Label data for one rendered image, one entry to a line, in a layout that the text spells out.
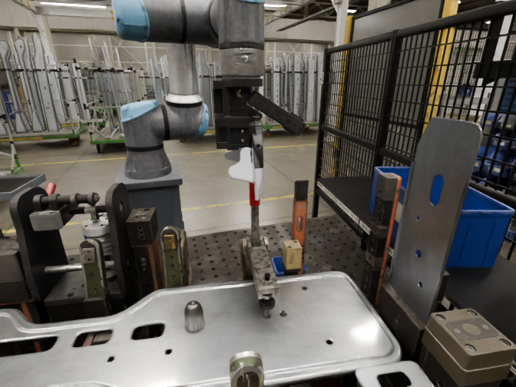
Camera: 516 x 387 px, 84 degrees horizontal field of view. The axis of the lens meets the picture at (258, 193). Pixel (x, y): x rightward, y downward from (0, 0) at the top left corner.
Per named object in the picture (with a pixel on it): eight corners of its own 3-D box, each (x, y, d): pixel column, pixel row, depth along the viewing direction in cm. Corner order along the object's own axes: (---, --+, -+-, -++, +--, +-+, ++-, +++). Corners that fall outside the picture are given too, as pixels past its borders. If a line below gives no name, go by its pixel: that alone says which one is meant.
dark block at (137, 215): (152, 365, 75) (124, 221, 60) (156, 343, 82) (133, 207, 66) (171, 362, 76) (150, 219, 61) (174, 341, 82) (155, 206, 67)
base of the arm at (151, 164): (127, 168, 103) (122, 140, 99) (170, 164, 107) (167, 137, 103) (122, 181, 89) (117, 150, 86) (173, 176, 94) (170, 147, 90)
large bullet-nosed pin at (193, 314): (185, 340, 49) (181, 309, 46) (186, 325, 51) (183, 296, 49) (204, 338, 49) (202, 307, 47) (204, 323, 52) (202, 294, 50)
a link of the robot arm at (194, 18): (173, 1, 55) (186, -15, 46) (229, 8, 59) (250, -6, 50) (177, 47, 58) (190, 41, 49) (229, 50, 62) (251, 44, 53)
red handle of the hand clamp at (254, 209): (246, 251, 61) (244, 180, 55) (244, 246, 63) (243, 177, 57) (265, 249, 62) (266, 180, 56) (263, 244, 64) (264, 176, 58)
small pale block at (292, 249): (281, 372, 73) (286, 249, 60) (278, 360, 76) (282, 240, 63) (294, 371, 74) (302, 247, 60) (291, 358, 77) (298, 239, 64)
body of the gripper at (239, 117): (216, 144, 57) (212, 78, 53) (259, 143, 58) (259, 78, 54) (216, 153, 50) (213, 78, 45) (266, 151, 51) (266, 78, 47)
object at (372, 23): (416, 250, 254) (480, -25, 181) (403, 253, 250) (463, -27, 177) (333, 196, 372) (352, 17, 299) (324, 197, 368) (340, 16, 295)
